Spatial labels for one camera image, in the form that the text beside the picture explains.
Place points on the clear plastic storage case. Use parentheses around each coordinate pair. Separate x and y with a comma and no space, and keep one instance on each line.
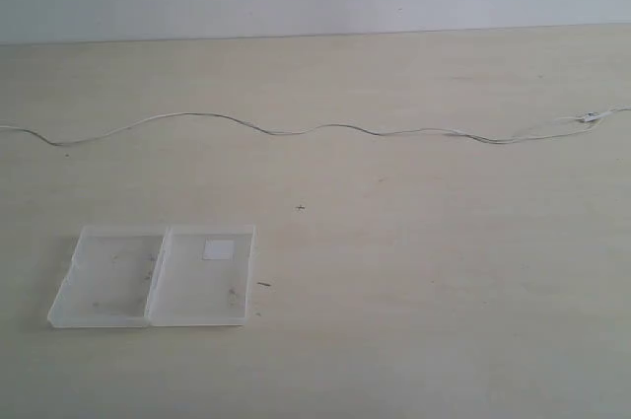
(156,276)

